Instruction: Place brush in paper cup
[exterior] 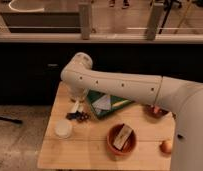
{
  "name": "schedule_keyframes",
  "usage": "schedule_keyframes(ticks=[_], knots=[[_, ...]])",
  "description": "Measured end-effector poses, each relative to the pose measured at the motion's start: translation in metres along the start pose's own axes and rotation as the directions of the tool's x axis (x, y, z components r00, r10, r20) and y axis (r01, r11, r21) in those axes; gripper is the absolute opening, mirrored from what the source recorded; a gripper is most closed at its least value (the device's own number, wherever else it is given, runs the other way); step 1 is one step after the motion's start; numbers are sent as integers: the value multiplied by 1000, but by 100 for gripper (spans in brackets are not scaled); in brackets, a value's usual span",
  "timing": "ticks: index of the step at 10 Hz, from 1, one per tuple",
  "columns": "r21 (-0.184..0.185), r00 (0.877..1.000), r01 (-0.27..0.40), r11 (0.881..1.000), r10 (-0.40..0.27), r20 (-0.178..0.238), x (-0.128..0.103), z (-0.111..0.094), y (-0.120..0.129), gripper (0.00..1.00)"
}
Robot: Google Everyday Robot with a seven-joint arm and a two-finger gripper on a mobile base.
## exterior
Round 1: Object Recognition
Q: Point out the white black dish brush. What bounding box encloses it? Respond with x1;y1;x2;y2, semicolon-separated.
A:
66;101;84;121

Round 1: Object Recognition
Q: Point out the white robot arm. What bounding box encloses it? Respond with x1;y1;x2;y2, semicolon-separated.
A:
61;52;203;171

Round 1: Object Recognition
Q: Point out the white paper cup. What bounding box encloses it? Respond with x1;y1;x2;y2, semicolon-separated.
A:
54;119;73;138

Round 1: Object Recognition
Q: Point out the green plastic tray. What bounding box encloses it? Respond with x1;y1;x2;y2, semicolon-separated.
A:
86;90;132;119

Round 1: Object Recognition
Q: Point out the pile of brown nuts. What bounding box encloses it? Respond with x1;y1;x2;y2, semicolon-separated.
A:
66;112;90;122

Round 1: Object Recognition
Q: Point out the white paper in tray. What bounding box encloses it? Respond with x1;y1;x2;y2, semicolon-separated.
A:
92;95;111;115

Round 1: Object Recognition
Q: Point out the yellow stick in tray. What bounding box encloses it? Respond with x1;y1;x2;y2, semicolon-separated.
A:
112;100;131;108

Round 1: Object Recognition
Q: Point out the wooden block in bowl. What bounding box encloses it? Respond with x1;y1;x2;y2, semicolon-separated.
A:
113;124;132;150

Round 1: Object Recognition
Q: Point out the orange bowl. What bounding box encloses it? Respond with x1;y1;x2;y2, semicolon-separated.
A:
106;124;137;156

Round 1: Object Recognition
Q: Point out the wooden table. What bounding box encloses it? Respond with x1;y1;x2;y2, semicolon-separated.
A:
37;83;174;171

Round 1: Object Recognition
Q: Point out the dark red bowl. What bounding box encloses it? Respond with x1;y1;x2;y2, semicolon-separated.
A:
144;105;168;119

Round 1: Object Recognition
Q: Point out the black object on floor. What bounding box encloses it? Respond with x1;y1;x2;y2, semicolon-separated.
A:
0;117;23;124

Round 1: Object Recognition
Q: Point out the person's left shoe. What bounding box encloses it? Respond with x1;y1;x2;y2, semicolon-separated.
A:
109;0;115;7

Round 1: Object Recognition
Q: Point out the person's shoe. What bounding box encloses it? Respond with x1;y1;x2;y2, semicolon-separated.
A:
122;0;130;9
109;0;115;7

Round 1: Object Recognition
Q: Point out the yellow onion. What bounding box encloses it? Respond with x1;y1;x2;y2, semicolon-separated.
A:
160;140;172;154

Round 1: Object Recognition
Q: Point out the person's right shoe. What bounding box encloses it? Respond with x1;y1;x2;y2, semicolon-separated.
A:
122;0;130;9

